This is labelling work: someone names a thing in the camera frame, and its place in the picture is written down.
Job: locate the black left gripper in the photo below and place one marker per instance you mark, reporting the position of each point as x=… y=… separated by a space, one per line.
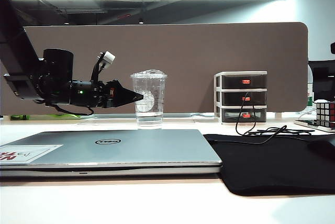
x=89 y=94

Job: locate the clear plastic coffee cup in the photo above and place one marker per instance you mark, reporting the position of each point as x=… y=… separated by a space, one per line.
x=154 y=103

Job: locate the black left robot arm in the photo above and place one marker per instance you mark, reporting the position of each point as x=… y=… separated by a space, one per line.
x=55 y=77

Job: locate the silver Dell laptop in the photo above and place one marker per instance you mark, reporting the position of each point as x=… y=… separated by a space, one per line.
x=131 y=148

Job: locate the flat green object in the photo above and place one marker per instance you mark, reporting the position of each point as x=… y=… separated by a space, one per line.
x=68 y=116

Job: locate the brown desk partition panel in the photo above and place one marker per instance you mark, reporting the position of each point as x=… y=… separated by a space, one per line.
x=183 y=51

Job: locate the white three-drawer organizer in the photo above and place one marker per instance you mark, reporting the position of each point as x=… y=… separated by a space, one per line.
x=217 y=98

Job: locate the small green object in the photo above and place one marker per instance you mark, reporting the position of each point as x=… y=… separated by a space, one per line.
x=18 y=117

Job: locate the black mouse pad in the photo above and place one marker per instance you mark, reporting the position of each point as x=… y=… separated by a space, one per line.
x=274 y=166

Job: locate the white bottle green label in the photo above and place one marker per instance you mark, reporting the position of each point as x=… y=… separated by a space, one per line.
x=310 y=95

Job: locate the Rubik's cube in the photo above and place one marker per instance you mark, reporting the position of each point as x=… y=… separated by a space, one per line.
x=325 y=114

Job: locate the white wrist camera on mount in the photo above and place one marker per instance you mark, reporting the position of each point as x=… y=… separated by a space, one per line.
x=107 y=57

